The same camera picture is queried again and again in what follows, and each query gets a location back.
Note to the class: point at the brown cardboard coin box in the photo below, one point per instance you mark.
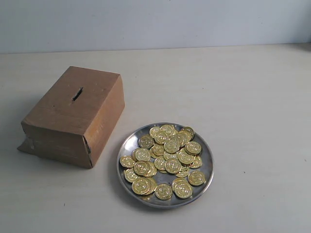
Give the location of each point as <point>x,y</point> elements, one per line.
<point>74,120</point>

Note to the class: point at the gold coin back top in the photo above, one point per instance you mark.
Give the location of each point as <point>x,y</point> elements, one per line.
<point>169,129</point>

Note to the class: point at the gold coin back left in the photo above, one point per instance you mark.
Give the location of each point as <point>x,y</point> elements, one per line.
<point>146,141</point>

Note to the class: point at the gold coin left stack top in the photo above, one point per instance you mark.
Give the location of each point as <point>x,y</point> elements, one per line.
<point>145,168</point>

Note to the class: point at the gold coin stack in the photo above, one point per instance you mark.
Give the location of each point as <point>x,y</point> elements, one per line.
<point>145,168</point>
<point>143,186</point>

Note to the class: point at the gold coin far left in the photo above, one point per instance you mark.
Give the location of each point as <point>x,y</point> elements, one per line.
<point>127,161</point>

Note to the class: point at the gold coin lower left edge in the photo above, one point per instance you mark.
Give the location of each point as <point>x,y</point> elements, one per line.
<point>130,175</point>

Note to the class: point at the gold coin stack front left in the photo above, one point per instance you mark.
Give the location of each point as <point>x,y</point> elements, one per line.
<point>143,186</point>

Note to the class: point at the round silver metal plate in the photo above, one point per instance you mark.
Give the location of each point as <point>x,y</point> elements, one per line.
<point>131,143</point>

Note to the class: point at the gold coin right side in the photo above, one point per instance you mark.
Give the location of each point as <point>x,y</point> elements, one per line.
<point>196,178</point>

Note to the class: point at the gold coin front centre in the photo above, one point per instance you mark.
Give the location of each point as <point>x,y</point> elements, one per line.
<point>163,191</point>

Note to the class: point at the gold coin front right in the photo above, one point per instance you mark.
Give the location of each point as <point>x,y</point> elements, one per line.
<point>182,188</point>

